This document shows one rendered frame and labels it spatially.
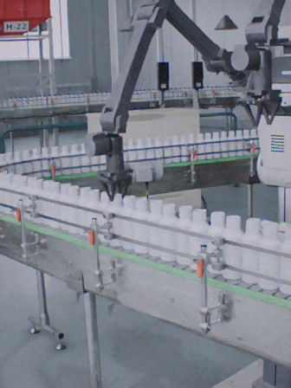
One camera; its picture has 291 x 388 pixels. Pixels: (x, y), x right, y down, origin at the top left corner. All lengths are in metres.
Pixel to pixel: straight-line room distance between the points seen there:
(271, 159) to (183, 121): 4.08
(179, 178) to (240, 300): 2.16
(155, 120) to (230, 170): 2.34
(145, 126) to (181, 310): 4.41
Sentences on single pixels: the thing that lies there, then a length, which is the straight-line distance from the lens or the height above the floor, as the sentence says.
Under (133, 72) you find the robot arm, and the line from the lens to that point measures 1.80.
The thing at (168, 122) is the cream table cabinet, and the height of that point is 1.06.
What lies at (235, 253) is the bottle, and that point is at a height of 1.08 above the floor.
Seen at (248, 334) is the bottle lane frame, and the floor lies 0.88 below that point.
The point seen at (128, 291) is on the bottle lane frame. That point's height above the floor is 0.88.
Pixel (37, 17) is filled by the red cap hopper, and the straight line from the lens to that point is 8.43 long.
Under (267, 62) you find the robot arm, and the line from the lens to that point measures 1.55.
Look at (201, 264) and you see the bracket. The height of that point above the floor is 1.06.
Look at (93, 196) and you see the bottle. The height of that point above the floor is 1.15.
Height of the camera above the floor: 1.52
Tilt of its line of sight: 12 degrees down
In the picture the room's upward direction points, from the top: 2 degrees counter-clockwise
